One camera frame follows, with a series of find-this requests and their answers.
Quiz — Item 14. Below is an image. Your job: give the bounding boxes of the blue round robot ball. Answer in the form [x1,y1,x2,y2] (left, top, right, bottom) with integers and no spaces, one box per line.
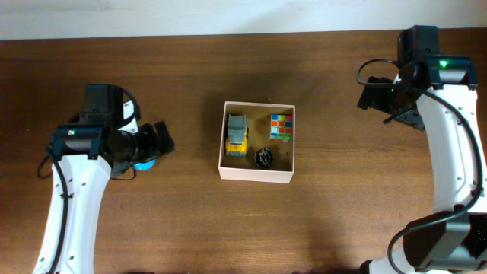
[133,159,155,171]

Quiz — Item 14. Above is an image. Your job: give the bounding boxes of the yellow grey toy dump truck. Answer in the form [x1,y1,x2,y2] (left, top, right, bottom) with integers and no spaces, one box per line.
[225,115,248,157]

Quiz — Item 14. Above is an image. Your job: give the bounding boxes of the small black round cap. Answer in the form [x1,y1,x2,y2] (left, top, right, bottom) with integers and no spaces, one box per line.
[254,148,274,168]

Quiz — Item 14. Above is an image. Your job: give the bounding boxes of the colourful puzzle cube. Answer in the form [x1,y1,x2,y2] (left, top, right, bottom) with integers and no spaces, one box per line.
[269,114,293,143]

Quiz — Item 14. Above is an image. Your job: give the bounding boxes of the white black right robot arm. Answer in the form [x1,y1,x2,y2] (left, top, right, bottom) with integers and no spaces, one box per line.
[358,25,486,274]

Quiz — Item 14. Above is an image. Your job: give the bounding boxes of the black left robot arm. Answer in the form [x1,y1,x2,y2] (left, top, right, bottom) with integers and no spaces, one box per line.
[33,84,175,273]

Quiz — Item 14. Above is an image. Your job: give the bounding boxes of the open white cardboard box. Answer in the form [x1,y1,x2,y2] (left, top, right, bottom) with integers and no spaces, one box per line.
[218,101,296,183]

